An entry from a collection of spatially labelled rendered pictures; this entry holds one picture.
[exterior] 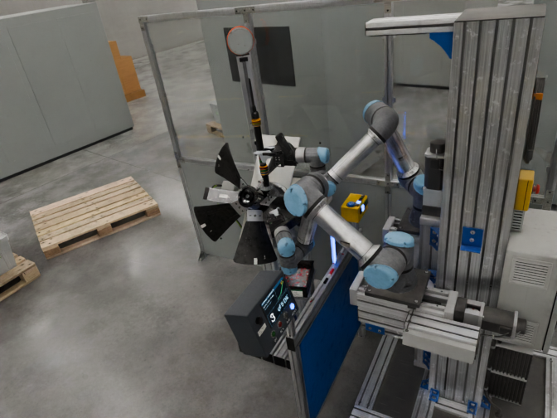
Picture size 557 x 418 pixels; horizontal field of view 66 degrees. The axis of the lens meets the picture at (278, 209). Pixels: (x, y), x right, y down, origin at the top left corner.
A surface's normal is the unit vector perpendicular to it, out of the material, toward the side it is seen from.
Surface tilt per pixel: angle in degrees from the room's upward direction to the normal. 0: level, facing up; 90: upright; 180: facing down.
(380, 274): 95
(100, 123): 90
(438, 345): 90
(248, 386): 0
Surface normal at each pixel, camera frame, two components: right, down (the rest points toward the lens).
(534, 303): -0.47, 0.50
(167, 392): -0.13, -0.86
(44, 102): 0.76, 0.24
